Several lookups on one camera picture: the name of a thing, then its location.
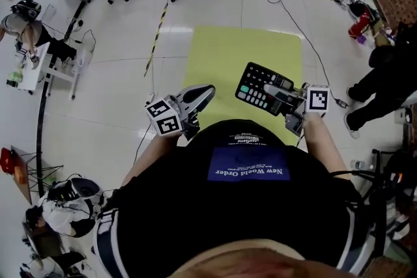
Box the clear water bottle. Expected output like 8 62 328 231
349 159 373 171

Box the black floor cable cover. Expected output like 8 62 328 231
35 0 86 197

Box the black calculator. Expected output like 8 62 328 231
235 61 296 117

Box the green bottle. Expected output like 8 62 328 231
7 69 22 88

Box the person's black t-shirt torso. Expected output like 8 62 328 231
93 118 371 278

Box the black metal stand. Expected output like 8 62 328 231
357 145 417 258

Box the person's left forearm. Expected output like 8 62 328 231
121 132 180 187

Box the yellow-green table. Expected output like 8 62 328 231
181 25 304 148

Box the white desk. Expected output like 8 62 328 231
6 41 81 100

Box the red fire extinguisher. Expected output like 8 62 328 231
347 7 373 40

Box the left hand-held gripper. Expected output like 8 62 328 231
145 84 216 141

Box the black wire rack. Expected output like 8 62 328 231
23 150 65 193

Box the long black power cable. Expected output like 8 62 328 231
266 0 342 102

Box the red bag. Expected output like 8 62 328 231
0 147 14 174

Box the person's right forearm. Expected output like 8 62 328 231
302 111 353 180

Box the brown wooden board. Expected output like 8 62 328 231
9 145 34 206

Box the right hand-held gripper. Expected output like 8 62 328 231
263 82 330 137

